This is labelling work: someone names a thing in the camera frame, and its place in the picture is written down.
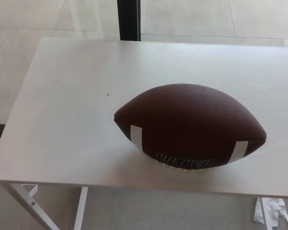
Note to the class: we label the brown leather american football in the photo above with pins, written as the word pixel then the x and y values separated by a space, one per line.
pixel 189 115

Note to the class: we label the black vertical window post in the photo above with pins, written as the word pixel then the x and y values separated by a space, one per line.
pixel 129 19

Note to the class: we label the crumpled white paper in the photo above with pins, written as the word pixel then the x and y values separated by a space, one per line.
pixel 277 210

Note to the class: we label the white metal table leg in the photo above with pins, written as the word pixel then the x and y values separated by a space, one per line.
pixel 264 210

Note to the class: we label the white metal table frame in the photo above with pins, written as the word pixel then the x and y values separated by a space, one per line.
pixel 80 208

